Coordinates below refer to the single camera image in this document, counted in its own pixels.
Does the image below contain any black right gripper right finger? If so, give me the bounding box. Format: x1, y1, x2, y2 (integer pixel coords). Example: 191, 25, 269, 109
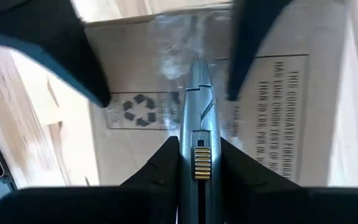
221, 138, 358, 224

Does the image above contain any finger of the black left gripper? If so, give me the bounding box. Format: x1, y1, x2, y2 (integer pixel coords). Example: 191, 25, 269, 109
227, 0, 291, 101
0, 0, 111, 108

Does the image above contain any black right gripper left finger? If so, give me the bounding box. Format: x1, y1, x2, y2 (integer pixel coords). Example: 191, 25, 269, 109
0, 136, 180, 224

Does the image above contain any grey utility knife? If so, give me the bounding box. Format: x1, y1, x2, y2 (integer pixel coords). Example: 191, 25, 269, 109
176, 57, 224, 224

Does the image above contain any brown Sephora cardboard box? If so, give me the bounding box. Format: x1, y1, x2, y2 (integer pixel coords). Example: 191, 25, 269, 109
84, 2, 351, 187

